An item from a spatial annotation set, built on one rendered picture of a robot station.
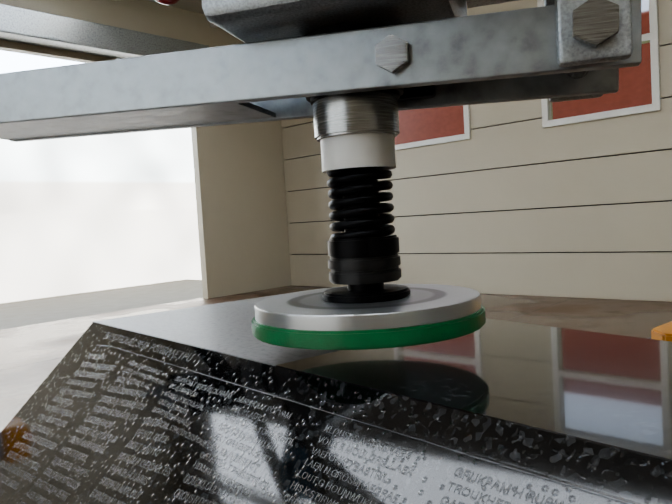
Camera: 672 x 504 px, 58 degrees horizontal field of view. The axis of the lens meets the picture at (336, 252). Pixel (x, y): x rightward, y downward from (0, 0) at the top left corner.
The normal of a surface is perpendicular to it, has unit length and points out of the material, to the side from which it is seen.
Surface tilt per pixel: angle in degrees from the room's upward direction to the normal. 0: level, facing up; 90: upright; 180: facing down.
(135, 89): 90
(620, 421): 0
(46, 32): 90
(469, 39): 90
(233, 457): 45
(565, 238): 90
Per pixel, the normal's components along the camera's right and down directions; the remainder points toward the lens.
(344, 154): -0.38, 0.07
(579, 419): -0.06, -1.00
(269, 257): 0.73, 0.00
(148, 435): -0.57, -0.65
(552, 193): -0.68, 0.08
